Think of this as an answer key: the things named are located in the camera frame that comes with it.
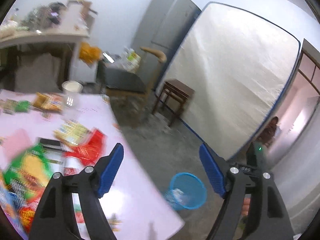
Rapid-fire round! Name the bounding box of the orange plastic bag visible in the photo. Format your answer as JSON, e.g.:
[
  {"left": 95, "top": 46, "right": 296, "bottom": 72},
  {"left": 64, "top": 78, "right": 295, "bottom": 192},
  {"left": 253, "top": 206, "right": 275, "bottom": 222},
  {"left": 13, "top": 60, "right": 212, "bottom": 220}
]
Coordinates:
[{"left": 79, "top": 42, "right": 102, "bottom": 64}]

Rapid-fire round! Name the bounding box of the white plastic bag on chair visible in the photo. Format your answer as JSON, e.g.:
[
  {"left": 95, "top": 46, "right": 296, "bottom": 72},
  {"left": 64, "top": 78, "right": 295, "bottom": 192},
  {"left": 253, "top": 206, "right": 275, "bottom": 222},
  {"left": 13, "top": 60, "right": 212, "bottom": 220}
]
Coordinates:
[{"left": 121, "top": 47, "right": 141, "bottom": 73}]

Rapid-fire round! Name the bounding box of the grey white desk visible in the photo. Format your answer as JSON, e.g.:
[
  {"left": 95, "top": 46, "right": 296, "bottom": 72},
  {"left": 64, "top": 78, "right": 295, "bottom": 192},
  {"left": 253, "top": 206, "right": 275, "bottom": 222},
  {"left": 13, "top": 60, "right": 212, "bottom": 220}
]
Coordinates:
[{"left": 1, "top": 27, "right": 89, "bottom": 93}]

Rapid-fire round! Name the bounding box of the orange chip bag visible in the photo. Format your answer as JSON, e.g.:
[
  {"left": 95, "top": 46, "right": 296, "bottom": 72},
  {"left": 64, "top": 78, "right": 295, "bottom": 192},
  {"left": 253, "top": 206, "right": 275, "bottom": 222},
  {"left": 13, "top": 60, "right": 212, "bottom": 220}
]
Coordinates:
[{"left": 32, "top": 93, "right": 63, "bottom": 112}]

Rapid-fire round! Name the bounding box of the white paper cup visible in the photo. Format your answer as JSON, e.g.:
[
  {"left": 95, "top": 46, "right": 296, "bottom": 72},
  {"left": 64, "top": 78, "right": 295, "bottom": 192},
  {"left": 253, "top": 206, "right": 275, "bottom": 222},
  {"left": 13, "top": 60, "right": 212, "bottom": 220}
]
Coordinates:
[{"left": 62, "top": 80, "right": 83, "bottom": 96}]

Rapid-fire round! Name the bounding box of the wooden armchair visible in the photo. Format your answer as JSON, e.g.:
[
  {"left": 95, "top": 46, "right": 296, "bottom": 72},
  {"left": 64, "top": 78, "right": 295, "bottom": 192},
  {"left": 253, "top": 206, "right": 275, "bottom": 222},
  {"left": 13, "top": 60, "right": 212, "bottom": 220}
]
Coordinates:
[{"left": 97, "top": 47, "right": 167, "bottom": 122}]

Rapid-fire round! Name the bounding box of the red snack bag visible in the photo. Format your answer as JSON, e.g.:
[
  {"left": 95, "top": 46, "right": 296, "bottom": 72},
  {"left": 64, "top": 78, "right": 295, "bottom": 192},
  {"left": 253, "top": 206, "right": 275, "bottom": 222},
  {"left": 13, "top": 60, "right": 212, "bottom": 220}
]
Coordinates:
[{"left": 66, "top": 129, "right": 107, "bottom": 166}]

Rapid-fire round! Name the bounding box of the dark wooden stool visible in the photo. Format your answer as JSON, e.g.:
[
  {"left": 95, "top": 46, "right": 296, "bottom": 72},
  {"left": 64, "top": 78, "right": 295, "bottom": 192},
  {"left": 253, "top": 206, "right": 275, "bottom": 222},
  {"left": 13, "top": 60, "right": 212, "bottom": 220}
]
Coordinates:
[{"left": 152, "top": 79, "right": 195, "bottom": 127}]

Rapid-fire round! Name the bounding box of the white tissue paper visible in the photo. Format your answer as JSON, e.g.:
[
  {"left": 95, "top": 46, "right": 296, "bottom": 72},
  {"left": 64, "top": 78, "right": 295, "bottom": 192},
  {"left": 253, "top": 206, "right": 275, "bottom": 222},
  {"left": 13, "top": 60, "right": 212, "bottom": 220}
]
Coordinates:
[{"left": 171, "top": 188, "right": 188, "bottom": 205}]

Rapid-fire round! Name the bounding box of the yellow noodle packet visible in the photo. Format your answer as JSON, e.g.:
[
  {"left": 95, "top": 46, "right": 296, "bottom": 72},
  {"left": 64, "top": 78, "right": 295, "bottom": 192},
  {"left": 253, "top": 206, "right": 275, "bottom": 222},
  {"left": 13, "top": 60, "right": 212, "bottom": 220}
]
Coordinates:
[{"left": 54, "top": 120, "right": 91, "bottom": 147}]

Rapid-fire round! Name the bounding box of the silver refrigerator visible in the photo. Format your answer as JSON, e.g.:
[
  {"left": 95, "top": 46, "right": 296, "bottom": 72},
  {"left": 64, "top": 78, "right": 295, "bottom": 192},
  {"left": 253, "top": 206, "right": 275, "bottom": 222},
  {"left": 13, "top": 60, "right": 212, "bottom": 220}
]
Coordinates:
[{"left": 130, "top": 0, "right": 201, "bottom": 89}]

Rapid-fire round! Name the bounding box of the clear plastic cup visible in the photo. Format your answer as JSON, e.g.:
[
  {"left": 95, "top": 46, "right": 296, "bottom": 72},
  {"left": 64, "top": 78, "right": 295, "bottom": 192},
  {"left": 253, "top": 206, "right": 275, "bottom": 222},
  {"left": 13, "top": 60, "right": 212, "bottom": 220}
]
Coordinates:
[{"left": 62, "top": 95, "right": 80, "bottom": 121}]

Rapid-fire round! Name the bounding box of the white mattress with blue trim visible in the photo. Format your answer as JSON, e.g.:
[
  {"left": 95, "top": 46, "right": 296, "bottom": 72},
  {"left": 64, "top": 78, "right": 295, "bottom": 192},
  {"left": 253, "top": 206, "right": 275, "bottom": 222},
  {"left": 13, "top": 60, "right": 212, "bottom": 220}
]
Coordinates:
[{"left": 163, "top": 2, "right": 301, "bottom": 159}]

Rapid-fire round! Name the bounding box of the shiny green snack packet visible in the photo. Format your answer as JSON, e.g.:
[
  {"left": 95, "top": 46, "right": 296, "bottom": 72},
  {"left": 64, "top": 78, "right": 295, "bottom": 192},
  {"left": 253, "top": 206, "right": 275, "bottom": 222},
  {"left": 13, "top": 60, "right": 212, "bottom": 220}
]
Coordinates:
[{"left": 15, "top": 100, "right": 30, "bottom": 113}]

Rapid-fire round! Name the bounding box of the person's right hand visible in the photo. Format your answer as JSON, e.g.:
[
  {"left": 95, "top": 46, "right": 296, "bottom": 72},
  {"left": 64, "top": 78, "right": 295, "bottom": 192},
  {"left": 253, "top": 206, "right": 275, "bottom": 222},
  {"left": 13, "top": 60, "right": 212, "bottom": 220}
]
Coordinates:
[{"left": 241, "top": 198, "right": 251, "bottom": 216}]

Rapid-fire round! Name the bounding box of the pink tablecloth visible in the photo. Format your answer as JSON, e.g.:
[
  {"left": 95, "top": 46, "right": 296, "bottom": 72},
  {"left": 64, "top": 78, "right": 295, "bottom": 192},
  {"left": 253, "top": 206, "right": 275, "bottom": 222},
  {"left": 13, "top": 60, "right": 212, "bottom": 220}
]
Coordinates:
[{"left": 1, "top": 94, "right": 184, "bottom": 239}]

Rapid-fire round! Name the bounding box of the blue mesh trash basket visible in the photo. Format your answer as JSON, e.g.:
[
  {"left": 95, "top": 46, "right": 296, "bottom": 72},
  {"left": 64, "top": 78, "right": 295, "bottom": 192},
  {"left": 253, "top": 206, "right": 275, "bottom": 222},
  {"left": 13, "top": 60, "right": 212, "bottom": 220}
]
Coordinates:
[{"left": 163, "top": 172, "right": 207, "bottom": 211}]

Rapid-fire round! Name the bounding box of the green yellow chip bag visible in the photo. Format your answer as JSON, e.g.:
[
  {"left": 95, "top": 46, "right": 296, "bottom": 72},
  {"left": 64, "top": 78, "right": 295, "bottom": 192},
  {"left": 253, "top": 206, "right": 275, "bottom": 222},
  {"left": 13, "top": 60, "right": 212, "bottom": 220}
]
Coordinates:
[{"left": 4, "top": 144, "right": 53, "bottom": 205}]

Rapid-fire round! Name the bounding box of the gold brown snack packet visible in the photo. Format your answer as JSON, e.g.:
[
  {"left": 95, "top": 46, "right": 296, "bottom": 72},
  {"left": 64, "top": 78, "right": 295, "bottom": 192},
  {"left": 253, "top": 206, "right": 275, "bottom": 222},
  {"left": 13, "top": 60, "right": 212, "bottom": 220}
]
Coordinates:
[{"left": 2, "top": 99, "right": 17, "bottom": 114}]

